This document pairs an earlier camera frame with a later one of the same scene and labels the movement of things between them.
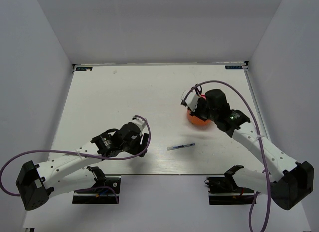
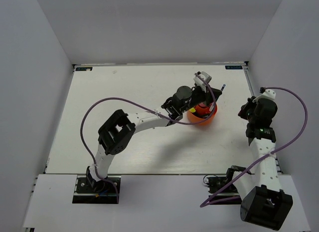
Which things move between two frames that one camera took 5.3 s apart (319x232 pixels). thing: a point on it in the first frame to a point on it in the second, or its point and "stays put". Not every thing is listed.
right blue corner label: (234, 67) stays put
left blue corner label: (83, 68) stays put
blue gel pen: (176, 146) to (223, 87)
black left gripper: (140, 148) to (204, 93)
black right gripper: (201, 102) to (242, 113)
